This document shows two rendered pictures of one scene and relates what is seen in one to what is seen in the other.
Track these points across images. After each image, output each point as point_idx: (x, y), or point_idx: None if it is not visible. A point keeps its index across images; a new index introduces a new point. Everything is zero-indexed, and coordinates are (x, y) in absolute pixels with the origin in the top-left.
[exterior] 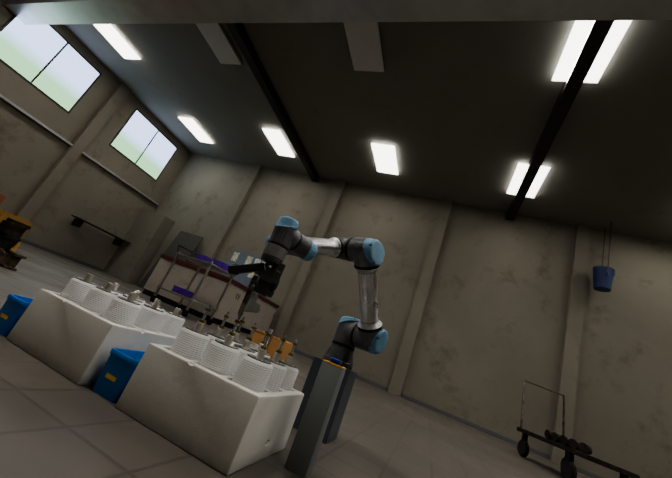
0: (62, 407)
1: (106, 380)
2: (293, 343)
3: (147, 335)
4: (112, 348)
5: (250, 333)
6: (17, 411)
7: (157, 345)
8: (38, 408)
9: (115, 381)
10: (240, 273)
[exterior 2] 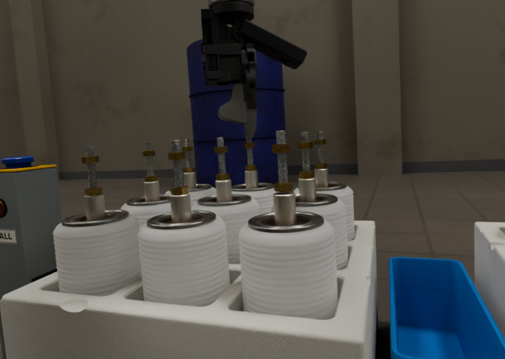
0: (387, 288)
1: (430, 306)
2: (98, 159)
3: (497, 258)
4: (457, 260)
5: (224, 164)
6: (384, 270)
7: (361, 221)
8: (388, 279)
9: (409, 299)
10: (282, 55)
